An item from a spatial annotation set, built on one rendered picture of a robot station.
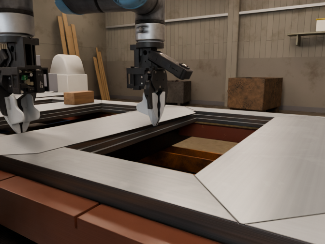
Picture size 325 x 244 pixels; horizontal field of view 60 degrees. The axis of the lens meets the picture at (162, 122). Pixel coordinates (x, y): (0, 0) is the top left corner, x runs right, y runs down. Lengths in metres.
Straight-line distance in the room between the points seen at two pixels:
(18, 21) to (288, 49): 7.29
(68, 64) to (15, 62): 5.34
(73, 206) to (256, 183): 0.23
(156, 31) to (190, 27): 7.90
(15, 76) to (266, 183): 0.52
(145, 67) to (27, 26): 0.28
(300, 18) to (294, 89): 1.66
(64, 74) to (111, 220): 5.70
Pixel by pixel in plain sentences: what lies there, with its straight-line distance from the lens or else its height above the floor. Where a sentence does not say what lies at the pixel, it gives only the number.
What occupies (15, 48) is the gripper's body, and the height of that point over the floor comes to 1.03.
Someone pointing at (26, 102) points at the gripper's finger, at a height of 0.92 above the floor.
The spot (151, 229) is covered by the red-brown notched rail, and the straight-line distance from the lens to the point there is 0.32.
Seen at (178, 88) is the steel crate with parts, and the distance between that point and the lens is 7.68.
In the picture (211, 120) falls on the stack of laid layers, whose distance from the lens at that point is 0.96.
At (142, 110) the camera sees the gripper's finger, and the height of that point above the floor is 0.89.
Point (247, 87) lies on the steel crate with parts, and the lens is 6.56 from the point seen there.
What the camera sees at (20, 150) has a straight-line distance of 0.55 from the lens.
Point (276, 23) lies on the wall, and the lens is 7.82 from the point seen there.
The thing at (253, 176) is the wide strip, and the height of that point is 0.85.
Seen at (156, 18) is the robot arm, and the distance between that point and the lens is 0.72.
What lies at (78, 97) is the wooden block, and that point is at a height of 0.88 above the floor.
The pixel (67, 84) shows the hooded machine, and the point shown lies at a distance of 5.89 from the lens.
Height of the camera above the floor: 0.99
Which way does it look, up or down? 10 degrees down
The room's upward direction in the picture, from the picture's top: straight up
